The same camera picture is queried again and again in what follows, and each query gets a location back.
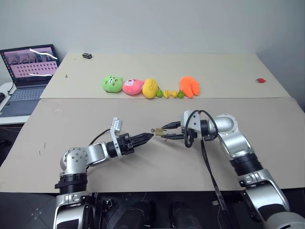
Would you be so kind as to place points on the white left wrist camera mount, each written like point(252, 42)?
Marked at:
point(116, 126)

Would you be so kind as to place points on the small green fruit toy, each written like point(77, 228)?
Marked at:
point(180, 94)

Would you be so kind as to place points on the grey open laptop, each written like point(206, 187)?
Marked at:
point(26, 78)

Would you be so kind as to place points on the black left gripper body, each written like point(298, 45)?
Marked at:
point(125, 145)

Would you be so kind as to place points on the small yellow fruit toy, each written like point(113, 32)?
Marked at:
point(174, 95)

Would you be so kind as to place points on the small green pear toy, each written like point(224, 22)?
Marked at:
point(159, 93)

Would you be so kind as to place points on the black object on side table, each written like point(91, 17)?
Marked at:
point(1, 97)

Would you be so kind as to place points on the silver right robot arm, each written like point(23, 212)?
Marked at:
point(240, 148)

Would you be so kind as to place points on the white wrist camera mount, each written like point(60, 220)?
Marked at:
point(116, 126)
point(190, 117)

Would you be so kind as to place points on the orange plush toy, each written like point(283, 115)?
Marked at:
point(189, 86)

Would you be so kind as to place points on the small red object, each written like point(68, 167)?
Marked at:
point(261, 80)

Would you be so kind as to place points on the small yellow starfruit toy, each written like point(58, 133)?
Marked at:
point(166, 94)

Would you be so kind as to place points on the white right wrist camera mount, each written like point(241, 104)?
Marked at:
point(190, 117)

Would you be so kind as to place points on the pink plush toy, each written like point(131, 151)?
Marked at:
point(132, 87)

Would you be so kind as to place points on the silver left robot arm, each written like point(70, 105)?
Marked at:
point(78, 156)

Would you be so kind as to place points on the yellow plush toy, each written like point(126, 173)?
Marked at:
point(150, 88)

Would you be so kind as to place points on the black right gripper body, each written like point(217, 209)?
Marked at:
point(191, 134)

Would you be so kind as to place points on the green plush toy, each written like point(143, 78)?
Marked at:
point(111, 83)

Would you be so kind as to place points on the brass padlock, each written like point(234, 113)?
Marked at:
point(160, 132)

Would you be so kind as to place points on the dark rounded shape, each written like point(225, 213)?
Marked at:
point(184, 215)
point(140, 215)

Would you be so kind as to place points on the white side table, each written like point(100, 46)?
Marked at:
point(7, 119)

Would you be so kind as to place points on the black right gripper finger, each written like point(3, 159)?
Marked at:
point(174, 136)
point(172, 125)

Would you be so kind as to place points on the small black box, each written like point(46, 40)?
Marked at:
point(87, 55)

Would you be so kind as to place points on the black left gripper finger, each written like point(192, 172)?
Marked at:
point(142, 142)
point(143, 137)

